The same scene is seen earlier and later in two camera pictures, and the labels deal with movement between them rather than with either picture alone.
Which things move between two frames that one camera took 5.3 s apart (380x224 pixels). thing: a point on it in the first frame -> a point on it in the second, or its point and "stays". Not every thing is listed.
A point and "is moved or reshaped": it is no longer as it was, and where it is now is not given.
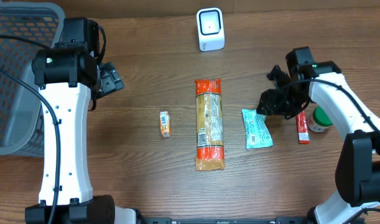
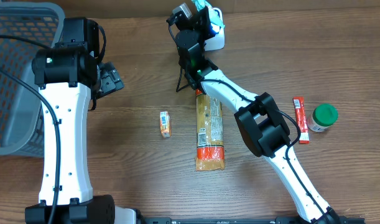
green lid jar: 318,119 stays
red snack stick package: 301,122 stays
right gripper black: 267,100 -> 199,23
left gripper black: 109,81 stays
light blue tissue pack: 257,133 is moved or reshaped
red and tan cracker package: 209,153 stays
